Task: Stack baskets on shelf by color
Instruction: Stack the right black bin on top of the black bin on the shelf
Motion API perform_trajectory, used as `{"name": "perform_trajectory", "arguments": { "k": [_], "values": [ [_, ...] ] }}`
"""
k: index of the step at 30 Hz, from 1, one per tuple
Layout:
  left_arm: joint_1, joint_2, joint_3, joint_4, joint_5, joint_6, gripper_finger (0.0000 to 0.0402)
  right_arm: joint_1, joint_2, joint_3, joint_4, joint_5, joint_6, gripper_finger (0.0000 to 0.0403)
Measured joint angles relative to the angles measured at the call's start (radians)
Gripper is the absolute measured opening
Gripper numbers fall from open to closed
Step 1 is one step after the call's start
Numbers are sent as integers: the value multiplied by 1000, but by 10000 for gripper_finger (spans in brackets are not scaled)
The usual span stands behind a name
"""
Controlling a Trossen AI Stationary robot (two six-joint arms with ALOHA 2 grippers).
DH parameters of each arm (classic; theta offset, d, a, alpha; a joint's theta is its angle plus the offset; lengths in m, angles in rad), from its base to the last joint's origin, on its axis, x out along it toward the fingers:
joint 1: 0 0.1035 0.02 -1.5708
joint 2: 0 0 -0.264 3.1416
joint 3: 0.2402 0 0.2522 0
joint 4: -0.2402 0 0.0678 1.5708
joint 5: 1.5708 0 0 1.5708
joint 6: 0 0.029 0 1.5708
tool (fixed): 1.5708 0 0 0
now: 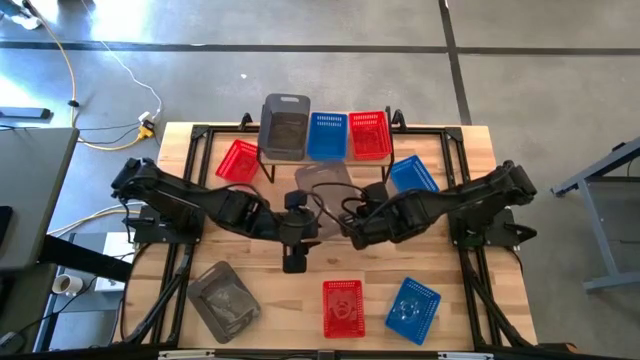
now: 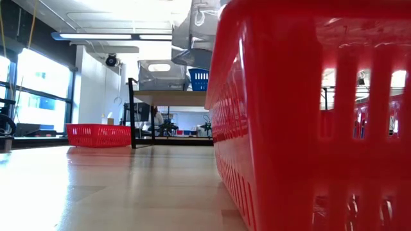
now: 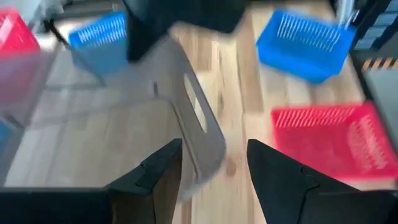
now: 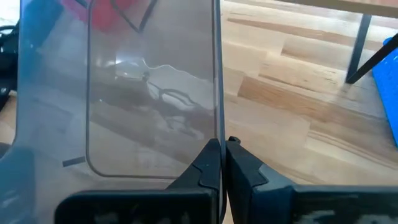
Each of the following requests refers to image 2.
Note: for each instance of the blue slotted plastic basket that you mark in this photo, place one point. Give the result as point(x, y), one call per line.
point(199, 84)

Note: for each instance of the grey translucent plastic basket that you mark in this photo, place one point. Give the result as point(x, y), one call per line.
point(199, 32)
point(160, 80)

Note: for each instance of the red slotted plastic basket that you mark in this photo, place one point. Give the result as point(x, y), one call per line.
point(282, 112)
point(96, 136)

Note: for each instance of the black background robot arm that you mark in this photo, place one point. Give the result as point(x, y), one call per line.
point(168, 126)
point(207, 126)

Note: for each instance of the wood shelf black metal legs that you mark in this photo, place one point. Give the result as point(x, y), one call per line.
point(170, 97)

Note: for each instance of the person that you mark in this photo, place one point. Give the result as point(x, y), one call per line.
point(158, 119)

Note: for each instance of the black computer monitor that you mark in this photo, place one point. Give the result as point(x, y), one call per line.
point(138, 111)

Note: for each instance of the white hanging hook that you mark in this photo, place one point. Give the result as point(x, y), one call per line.
point(118, 101)

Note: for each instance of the small cardboard box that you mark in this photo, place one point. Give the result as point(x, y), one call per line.
point(110, 121)

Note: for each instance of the long ceiling light bar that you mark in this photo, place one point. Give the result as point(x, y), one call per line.
point(93, 36)

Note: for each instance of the black flat case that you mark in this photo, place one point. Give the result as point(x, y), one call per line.
point(32, 130)

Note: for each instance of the grey metal block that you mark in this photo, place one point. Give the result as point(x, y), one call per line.
point(6, 144)

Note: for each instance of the black round ceiling camera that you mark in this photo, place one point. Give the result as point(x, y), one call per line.
point(111, 60)

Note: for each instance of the black window frame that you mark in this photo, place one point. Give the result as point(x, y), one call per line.
point(68, 96)

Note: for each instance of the black machine frame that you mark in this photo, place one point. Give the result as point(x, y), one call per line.
point(6, 120)

